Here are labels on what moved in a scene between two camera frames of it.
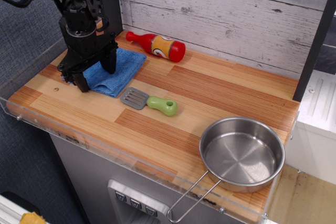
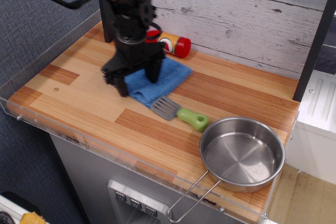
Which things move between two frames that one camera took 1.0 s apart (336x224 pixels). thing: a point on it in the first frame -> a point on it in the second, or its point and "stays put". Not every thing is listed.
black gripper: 86,44 -> 132,54
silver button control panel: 134,206 stays put
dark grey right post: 314,51 stays put
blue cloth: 128,65 -> 141,89
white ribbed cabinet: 311,148 stays put
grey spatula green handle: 138,99 -> 169,109
